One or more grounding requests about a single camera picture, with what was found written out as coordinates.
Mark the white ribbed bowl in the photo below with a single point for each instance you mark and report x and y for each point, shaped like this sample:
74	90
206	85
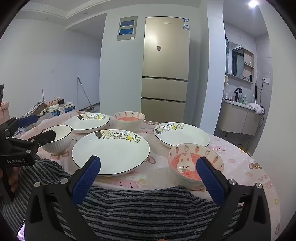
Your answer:
60	144

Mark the pink cartoon print tablecloth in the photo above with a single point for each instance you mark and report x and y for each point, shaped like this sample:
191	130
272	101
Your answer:
242	157

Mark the gold refrigerator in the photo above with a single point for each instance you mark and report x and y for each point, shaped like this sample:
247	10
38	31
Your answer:
165	58

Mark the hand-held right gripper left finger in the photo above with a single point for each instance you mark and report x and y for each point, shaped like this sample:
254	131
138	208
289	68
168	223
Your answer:
87	178

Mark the flat blue box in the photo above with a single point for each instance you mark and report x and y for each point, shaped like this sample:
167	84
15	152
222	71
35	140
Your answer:
67	110

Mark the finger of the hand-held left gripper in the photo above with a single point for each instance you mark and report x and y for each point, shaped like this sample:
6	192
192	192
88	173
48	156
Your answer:
29	120
46	136

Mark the round ceiling light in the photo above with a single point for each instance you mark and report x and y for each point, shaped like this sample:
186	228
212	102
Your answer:
253	3

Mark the person's left hand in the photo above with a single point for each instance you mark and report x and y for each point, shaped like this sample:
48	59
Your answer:
14	178

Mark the smartphone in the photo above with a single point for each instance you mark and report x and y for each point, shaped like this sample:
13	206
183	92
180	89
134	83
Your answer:
21	230

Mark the grey wall electrical panel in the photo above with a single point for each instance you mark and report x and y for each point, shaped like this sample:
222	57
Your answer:
127	29

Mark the green bottle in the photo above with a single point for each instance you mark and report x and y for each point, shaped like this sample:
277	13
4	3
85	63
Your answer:
242	98

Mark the pink box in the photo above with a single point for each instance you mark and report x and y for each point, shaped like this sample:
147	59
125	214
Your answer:
4	113

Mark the pink peg rack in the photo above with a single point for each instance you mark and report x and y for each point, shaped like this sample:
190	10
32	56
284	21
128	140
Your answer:
53	102

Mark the white towel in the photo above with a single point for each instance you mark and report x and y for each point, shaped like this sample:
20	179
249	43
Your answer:
256	107

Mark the beige vanity cabinet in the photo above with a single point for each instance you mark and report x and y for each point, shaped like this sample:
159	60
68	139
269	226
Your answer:
238	120

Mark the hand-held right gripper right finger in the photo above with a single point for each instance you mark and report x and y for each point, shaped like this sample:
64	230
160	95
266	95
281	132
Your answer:
210	183

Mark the white wall socket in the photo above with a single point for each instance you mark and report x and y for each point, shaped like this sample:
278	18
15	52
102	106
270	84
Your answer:
266	80

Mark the bathroom mirror cabinet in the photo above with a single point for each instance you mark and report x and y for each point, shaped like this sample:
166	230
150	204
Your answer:
239	62

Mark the spice bottle with black cap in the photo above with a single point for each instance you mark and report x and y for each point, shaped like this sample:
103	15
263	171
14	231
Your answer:
61	107

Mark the white cartoon print plate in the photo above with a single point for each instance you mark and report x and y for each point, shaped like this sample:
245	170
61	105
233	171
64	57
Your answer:
115	153
185	136
87	124

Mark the black faucet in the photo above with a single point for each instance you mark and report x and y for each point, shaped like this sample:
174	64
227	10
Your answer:
237	93

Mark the blue energy label sticker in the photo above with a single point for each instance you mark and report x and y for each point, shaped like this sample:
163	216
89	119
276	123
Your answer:
186	24

